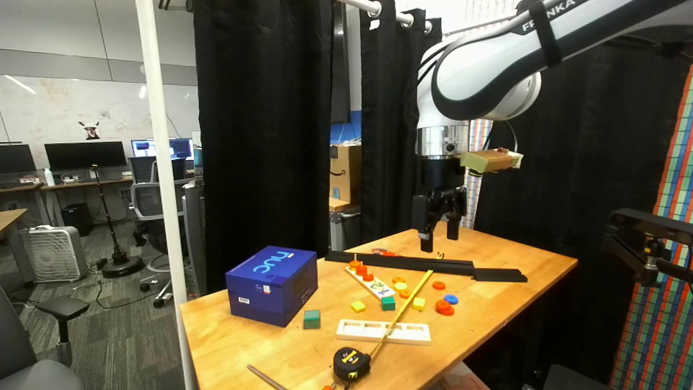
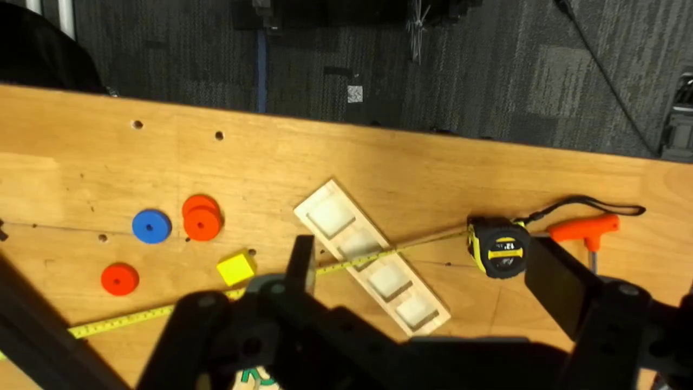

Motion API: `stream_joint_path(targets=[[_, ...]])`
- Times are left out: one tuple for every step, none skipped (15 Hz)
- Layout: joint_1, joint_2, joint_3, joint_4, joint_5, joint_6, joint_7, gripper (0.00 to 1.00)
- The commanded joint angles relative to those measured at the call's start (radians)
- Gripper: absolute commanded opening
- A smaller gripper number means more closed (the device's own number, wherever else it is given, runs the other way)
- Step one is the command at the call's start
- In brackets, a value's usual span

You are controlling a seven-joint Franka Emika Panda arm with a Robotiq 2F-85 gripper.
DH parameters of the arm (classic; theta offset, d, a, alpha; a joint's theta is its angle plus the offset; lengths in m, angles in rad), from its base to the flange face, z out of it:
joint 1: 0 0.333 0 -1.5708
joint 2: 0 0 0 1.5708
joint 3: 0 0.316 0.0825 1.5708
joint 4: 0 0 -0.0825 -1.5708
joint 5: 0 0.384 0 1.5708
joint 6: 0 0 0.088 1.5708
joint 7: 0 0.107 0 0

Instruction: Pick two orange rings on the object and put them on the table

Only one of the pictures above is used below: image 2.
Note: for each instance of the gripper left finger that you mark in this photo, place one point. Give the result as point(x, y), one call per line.
point(227, 336)

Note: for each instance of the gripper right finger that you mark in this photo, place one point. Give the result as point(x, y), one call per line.
point(617, 325)

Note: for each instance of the wooden tray with four slots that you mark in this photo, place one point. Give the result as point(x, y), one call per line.
point(373, 260)

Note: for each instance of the yellow and black tape measure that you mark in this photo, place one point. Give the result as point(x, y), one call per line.
point(501, 249)

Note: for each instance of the black metal bar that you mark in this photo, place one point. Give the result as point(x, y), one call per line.
point(48, 325)

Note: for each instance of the yellow block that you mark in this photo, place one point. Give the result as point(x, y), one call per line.
point(236, 268)

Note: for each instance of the paper with green print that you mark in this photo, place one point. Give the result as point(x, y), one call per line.
point(254, 378)

